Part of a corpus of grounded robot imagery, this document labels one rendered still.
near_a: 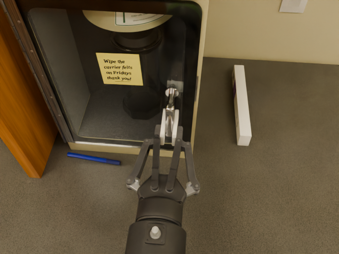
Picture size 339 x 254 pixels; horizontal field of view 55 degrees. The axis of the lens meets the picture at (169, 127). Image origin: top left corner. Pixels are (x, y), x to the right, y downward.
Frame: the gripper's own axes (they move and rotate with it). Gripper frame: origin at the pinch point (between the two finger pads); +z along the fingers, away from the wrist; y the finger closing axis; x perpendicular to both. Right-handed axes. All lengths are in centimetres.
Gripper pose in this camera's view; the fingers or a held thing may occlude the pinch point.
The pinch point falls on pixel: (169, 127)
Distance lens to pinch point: 64.2
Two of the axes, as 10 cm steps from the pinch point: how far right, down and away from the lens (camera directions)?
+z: 0.9, -8.0, 6.0
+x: -0.1, 6.0, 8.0
